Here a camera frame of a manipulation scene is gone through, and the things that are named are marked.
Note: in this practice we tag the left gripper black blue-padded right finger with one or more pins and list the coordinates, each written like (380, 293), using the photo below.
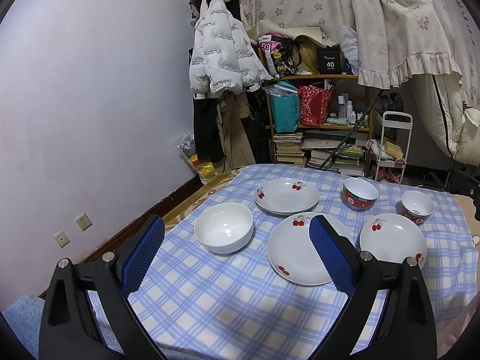
(405, 329)

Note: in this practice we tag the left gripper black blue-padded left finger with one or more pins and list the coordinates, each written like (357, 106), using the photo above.
(69, 328)

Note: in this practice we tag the cherry plate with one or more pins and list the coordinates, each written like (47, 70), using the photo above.
(393, 238)
(286, 196)

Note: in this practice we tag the red bowl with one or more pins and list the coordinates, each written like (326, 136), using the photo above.
(359, 194)
(416, 206)

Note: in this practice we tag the large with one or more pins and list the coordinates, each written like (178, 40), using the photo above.
(292, 254)

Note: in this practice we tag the plain white bowl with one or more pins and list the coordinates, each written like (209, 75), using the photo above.
(225, 228)

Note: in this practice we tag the blue white checked tablecloth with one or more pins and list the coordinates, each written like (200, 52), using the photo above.
(238, 307)

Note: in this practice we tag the white utility cart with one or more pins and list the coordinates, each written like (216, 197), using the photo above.
(390, 152)

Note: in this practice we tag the beige blanket under tablecloth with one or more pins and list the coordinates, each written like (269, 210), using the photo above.
(185, 208)

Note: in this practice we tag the yellow plastic bag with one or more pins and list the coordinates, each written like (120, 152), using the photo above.
(205, 169)

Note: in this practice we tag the stack of books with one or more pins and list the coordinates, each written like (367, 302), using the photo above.
(288, 148)

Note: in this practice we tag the wooden bookshelf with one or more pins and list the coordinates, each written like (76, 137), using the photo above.
(348, 115)

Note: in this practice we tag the cream duvet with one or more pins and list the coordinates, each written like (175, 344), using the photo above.
(452, 125)

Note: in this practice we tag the red patterned bag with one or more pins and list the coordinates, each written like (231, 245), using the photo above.
(314, 105)

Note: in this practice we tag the beige coat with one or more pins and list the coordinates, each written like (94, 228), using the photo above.
(233, 138)

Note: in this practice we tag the teal bag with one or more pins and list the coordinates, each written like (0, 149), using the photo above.
(285, 106)

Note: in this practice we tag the black box with 40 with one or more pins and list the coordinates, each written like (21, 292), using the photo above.
(329, 61)

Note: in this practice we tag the floral curtain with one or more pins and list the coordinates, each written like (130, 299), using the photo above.
(397, 39)

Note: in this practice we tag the white puffer jacket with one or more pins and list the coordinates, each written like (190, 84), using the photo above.
(223, 58)

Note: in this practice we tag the wall socket lower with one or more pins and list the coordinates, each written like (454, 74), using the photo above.
(61, 239)

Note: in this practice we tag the wall socket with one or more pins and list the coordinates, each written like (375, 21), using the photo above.
(61, 239)
(83, 222)

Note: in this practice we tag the wall socket upper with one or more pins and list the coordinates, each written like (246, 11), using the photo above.
(83, 222)

